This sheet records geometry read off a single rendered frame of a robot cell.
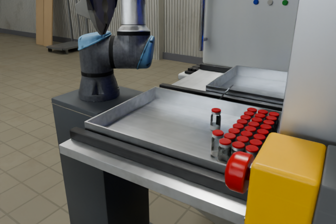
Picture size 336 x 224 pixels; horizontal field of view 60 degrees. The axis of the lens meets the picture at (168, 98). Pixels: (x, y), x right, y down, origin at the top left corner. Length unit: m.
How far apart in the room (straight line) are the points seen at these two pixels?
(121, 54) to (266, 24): 0.66
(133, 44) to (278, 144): 0.76
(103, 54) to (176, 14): 3.88
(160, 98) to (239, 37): 0.70
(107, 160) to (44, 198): 1.44
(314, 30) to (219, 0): 1.14
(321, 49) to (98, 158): 0.40
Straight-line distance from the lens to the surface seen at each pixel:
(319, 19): 0.31
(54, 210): 1.86
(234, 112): 0.71
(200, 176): 0.47
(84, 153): 0.57
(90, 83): 1.05
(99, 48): 1.02
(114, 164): 0.53
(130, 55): 1.00
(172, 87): 0.84
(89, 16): 0.59
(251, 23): 1.38
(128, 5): 1.01
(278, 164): 0.27
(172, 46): 4.96
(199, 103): 0.74
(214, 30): 1.45
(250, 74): 1.04
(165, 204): 1.78
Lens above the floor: 1.17
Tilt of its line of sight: 21 degrees down
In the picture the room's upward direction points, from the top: straight up
